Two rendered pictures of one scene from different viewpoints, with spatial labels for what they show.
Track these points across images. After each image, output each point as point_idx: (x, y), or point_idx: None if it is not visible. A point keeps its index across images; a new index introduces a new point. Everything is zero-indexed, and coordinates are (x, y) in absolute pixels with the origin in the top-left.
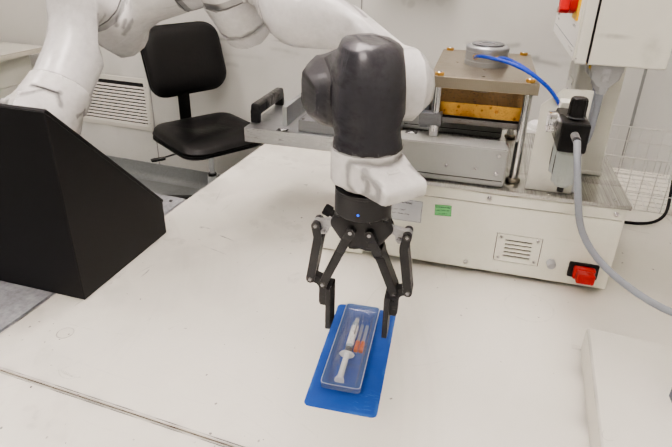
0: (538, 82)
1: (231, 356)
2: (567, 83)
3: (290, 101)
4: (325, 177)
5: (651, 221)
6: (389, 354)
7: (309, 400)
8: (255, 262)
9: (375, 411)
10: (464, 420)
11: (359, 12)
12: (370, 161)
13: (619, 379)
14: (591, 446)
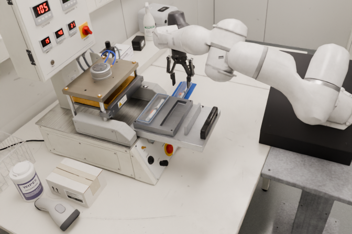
0: (100, 57)
1: (216, 93)
2: (68, 78)
3: (196, 109)
4: (174, 196)
5: (27, 140)
6: (172, 93)
7: (195, 84)
8: None
9: (180, 82)
10: (161, 80)
11: (168, 33)
12: None
13: None
14: (138, 75)
